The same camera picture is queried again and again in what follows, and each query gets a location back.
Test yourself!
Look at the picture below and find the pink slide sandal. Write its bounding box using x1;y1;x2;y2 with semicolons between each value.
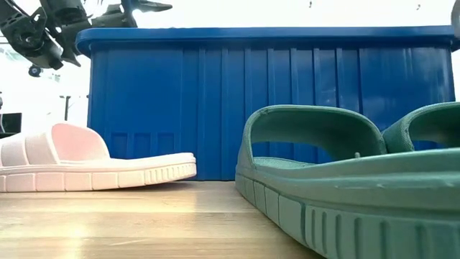
0;122;198;193

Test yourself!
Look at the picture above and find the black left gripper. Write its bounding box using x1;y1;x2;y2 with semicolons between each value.
0;0;125;71

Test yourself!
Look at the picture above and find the dark thin pole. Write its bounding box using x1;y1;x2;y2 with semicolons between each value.
59;95;73;122

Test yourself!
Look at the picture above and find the black monitor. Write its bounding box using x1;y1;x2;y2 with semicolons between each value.
0;112;22;140

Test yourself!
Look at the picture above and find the green slide sandal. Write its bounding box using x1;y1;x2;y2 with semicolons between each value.
381;101;460;154
235;104;460;259

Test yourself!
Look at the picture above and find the blue plastic bin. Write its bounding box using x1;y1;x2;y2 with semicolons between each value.
75;24;460;181

